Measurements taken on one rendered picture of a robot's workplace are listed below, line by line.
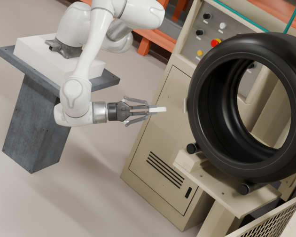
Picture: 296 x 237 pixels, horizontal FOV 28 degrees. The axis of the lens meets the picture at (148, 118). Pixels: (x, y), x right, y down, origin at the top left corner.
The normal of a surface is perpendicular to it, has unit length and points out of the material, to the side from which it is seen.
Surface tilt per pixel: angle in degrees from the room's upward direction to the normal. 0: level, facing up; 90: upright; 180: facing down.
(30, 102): 90
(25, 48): 90
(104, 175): 0
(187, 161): 90
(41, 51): 1
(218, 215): 90
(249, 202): 0
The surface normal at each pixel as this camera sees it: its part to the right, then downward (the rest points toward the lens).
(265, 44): -0.25, -0.57
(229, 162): -0.65, 0.31
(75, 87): -0.01, -0.24
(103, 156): 0.35, -0.83
